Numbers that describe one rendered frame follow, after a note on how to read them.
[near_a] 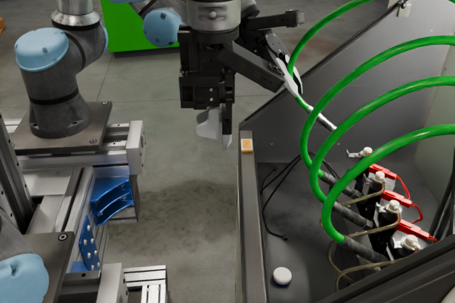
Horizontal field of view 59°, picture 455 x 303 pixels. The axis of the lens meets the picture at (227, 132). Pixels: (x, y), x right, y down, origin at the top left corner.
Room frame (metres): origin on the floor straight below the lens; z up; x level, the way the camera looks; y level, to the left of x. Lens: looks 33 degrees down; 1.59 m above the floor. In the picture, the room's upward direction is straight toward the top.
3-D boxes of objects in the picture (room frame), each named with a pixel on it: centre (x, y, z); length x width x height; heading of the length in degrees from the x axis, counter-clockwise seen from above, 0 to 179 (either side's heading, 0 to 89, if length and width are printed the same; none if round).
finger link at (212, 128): (0.54, 0.02, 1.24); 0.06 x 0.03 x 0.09; 90
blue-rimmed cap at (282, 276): (0.57, -0.12, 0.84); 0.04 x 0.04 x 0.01
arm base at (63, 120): (0.88, 0.43, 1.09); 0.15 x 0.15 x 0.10
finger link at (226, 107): (0.54, 0.00, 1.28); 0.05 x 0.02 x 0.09; 0
